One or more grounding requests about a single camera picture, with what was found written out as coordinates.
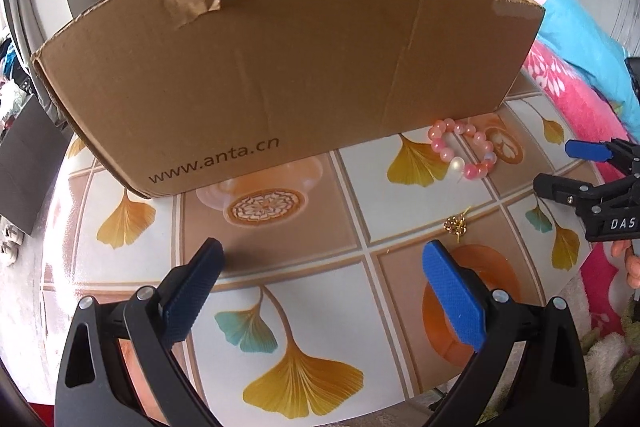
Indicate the ginkgo print tablecloth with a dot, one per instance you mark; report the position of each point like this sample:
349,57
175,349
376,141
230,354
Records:
350,187

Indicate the dark grey cabinet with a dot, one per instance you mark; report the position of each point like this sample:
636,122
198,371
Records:
30,167

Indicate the grey curtain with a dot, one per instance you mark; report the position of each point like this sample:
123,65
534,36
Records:
25,22

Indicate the brown cardboard box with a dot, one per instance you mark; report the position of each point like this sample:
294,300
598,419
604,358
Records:
300,82

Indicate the small gold earring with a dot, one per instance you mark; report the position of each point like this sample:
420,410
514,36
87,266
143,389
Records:
457,225

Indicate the pink floral blanket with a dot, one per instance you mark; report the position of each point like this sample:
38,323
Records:
565,82

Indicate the person's right hand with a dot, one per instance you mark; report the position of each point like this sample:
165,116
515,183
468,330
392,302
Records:
632,269

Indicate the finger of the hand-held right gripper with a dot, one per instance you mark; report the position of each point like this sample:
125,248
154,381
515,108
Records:
587,149
560,187

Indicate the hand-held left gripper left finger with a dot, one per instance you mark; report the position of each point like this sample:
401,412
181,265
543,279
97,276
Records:
192,287

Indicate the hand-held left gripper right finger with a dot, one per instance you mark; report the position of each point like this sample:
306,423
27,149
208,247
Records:
455,292

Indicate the light blue blanket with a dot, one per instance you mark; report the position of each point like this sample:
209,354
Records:
575,22

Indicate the white slippers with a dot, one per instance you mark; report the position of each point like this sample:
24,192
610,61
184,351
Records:
11,239

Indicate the pile of clothes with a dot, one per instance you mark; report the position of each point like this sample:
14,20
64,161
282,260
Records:
12,77

